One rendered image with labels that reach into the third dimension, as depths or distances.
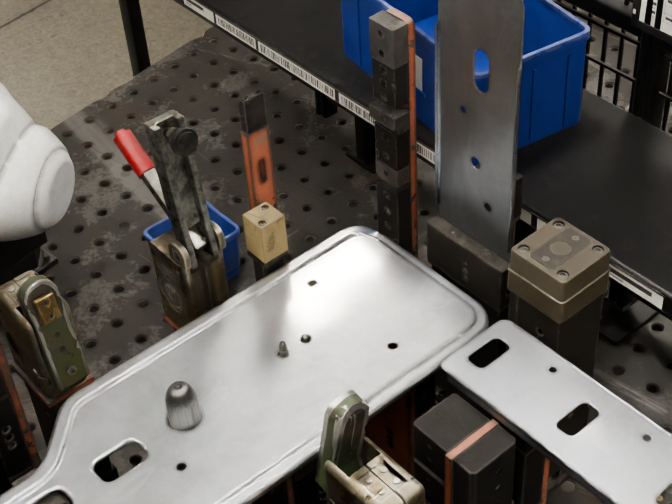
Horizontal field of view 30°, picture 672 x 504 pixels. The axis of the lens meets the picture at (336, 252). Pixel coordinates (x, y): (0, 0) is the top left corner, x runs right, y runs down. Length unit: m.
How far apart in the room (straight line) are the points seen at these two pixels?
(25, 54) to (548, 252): 2.59
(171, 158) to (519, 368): 0.41
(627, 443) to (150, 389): 0.47
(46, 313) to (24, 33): 2.59
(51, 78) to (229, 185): 1.66
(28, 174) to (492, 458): 0.67
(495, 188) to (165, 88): 1.00
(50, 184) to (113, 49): 2.11
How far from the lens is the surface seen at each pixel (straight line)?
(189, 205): 1.32
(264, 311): 1.35
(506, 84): 1.26
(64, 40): 3.76
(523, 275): 1.33
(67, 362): 1.33
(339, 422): 1.10
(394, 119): 1.47
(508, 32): 1.22
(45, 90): 3.56
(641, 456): 1.23
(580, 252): 1.33
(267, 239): 1.37
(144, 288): 1.84
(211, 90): 2.21
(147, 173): 1.36
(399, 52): 1.42
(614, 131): 1.54
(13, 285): 1.34
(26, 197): 1.57
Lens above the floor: 1.95
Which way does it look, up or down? 42 degrees down
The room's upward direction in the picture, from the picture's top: 4 degrees counter-clockwise
